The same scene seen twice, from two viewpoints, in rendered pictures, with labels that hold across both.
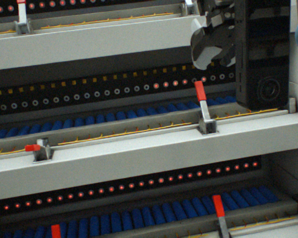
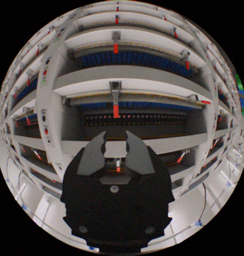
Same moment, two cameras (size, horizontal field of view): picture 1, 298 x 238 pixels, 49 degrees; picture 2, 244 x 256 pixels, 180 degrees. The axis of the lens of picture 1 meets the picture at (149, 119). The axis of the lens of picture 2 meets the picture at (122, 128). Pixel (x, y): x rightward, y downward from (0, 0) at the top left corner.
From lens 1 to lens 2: 36 cm
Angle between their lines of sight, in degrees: 18
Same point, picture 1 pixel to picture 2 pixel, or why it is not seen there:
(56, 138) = (183, 102)
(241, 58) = not seen: outside the picture
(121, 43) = (159, 144)
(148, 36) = not seen: hidden behind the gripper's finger
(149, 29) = not seen: hidden behind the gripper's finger
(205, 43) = (161, 183)
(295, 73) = (61, 117)
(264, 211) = (89, 50)
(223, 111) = (100, 97)
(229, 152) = (104, 69)
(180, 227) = (135, 48)
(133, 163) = (166, 77)
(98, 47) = (169, 142)
